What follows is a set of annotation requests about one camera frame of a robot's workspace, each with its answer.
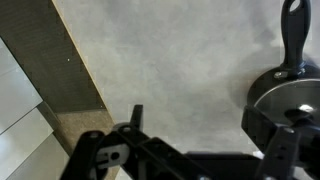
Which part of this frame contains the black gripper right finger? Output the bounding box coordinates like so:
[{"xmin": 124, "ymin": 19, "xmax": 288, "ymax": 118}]
[{"xmin": 241, "ymin": 104, "xmax": 320, "ymax": 180}]

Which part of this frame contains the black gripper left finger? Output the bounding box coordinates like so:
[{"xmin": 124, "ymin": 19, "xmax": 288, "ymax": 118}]
[{"xmin": 59, "ymin": 104, "xmax": 208, "ymax": 180}]

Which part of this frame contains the glass lid with black knob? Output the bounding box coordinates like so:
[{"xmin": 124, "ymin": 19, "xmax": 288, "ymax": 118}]
[{"xmin": 254, "ymin": 78, "xmax": 320, "ymax": 134}]

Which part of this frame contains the black pot with long handle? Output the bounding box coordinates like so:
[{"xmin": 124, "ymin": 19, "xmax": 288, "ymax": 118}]
[{"xmin": 246, "ymin": 0, "xmax": 320, "ymax": 148}]

